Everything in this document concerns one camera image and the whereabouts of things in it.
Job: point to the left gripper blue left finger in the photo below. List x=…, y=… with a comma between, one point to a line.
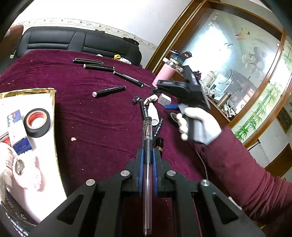
x=140, y=170

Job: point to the maroon sleeved right forearm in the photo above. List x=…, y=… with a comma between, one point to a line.
x=262, y=196

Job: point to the right white gloved hand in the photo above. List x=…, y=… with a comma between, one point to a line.
x=196, y=124

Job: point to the silver red tube box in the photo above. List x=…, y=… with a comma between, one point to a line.
x=4, y=138

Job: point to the pink fluffy pouch metal tag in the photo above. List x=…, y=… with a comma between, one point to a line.
x=21, y=168

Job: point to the steel thermos bottle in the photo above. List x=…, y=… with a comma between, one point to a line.
x=223, y=100

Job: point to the black marker purple cap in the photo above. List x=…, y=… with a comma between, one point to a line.
x=86, y=61

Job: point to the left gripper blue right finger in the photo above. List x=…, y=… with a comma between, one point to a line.
x=157, y=169

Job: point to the narrow white carton box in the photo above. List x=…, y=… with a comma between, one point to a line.
x=150, y=99

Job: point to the black electrical tape red core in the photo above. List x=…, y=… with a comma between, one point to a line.
x=37, y=122

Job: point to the black marker yellow cap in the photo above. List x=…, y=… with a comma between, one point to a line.
x=99, y=68

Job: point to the small white dropper bottle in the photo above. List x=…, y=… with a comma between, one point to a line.
x=153, y=113

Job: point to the black white-lettered marker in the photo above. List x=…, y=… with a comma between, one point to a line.
x=157, y=129

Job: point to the wooden framed mirror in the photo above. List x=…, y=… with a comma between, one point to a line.
x=244, y=49

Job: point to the pink tumbler cup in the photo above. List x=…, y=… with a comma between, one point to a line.
x=165, y=73

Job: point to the small white medicine box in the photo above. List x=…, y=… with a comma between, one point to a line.
x=164, y=100

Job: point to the black marker pink cap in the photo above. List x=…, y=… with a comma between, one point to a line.
x=107, y=91

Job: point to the maroon velvet bed cover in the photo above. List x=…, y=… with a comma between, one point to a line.
x=96, y=137

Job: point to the black sachet packet chinese text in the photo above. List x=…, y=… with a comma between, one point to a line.
x=15, y=218

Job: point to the black tape roll white core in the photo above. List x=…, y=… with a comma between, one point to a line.
x=173, y=119

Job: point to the black gold fountain pen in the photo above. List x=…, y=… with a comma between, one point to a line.
x=159, y=143

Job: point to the white gold-rimmed tray box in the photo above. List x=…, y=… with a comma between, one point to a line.
x=38, y=203

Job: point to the blue white medicine box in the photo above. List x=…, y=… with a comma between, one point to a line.
x=17, y=133

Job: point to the black marker grey cap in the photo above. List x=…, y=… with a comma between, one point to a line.
x=143, y=110

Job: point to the black leather headboard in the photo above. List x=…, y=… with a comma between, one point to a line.
x=79, y=40

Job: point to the black marker teal cap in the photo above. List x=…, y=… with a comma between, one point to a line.
x=131, y=80

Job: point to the clear black gel pen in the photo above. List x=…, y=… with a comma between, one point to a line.
x=147, y=176

